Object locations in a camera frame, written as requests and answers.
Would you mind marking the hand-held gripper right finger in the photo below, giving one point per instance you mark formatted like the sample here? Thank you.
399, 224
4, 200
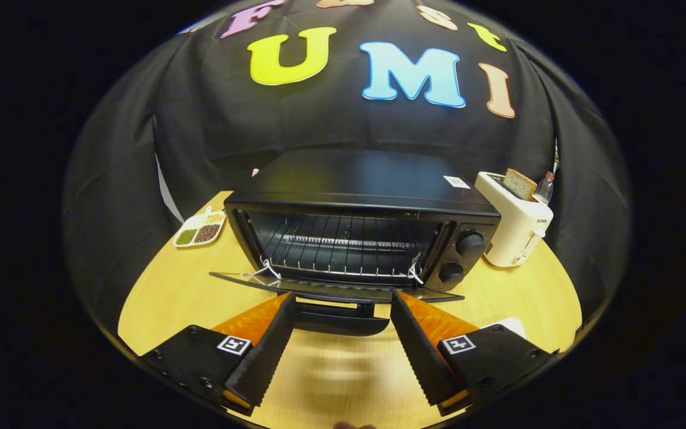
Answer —
420, 357

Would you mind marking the brown bread slice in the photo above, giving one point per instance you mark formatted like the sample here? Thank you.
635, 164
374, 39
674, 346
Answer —
520, 183

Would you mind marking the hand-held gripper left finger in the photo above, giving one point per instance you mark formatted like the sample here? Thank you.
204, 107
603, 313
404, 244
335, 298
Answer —
268, 357

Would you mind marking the white pop-up toaster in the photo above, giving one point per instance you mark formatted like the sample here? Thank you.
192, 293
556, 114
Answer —
515, 232

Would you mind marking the black toaster oven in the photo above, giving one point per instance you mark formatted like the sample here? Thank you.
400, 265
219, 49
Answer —
367, 173

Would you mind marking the white cherry-print plate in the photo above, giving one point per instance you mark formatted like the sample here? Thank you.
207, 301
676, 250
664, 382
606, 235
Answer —
513, 326

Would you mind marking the white divided dish of beans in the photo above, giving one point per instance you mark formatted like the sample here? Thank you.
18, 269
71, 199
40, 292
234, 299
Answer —
200, 229

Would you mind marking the clear bottle with red label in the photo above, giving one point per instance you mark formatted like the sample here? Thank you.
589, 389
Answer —
544, 189

